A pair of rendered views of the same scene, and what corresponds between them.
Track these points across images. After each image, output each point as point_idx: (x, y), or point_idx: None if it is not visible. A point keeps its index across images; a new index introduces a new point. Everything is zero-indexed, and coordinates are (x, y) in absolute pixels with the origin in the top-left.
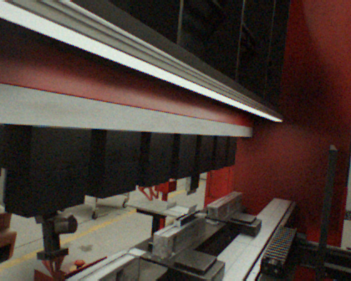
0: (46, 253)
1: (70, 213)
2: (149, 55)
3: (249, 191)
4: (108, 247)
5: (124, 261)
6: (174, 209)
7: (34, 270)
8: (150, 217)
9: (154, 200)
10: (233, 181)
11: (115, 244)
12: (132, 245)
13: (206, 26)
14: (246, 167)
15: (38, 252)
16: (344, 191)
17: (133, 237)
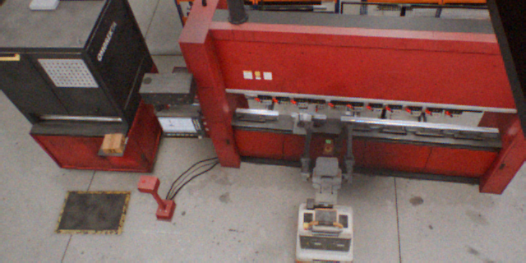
0: (339, 149)
1: (335, 138)
2: None
3: (233, 105)
4: (170, 254)
5: (348, 117)
6: (304, 118)
7: (340, 154)
8: (69, 256)
9: (295, 128)
10: (230, 110)
11: (160, 251)
12: (156, 238)
13: None
14: (230, 99)
15: (339, 153)
16: (154, 66)
17: (139, 246)
